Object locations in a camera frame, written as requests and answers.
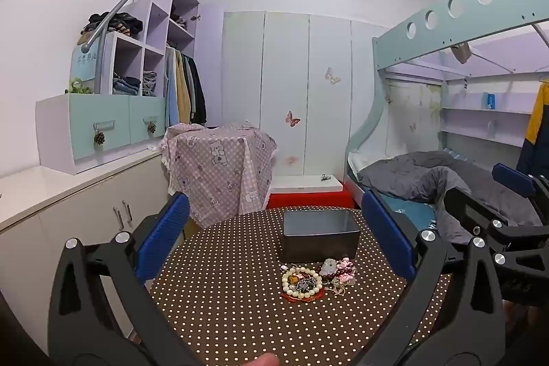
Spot pile of dark clothes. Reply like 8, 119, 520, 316
79, 11, 143, 36

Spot yellow and navy jacket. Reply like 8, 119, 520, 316
517, 81, 549, 178

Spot lilac cubby shelf unit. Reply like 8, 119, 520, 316
71, 0, 202, 96

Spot black hanging jacket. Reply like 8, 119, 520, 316
188, 54, 208, 125

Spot red storage box white lid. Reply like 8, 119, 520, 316
266, 179, 354, 210

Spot teal bunk bed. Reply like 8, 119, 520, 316
345, 0, 549, 229

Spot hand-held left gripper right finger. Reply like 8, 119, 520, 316
356, 190, 507, 366

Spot white wardrobe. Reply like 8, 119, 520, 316
221, 10, 379, 183

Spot brown hanging pouch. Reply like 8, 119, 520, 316
451, 41, 473, 64

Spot pink bear print cloth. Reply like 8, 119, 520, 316
160, 121, 279, 229

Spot red bead bracelet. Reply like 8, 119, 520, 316
281, 290, 327, 302

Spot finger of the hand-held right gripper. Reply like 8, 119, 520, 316
442, 187, 549, 264
491, 163, 549, 204

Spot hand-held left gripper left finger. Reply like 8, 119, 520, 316
47, 191, 199, 366

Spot brown polka dot tablecloth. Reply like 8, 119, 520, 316
146, 208, 455, 366

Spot grey duvet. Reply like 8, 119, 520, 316
357, 151, 542, 245

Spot folded grey clothes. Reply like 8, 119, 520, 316
143, 70, 159, 96

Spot folded blue jeans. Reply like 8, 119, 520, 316
112, 76, 142, 96

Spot white bead bracelet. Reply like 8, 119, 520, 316
281, 267, 323, 299

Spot blue bed sheet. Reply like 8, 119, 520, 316
377, 194, 439, 230

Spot grey metal tin box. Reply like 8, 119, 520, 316
281, 209, 360, 262

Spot small green plant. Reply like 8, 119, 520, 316
64, 77, 94, 96

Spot beige hanging garment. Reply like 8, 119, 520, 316
176, 49, 192, 126

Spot person's left hand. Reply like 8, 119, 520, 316
244, 353, 280, 366

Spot cream low cabinet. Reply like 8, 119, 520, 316
0, 149, 173, 350

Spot white board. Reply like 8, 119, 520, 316
269, 174, 344, 193

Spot light blue hanging garment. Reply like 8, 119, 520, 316
164, 46, 181, 129

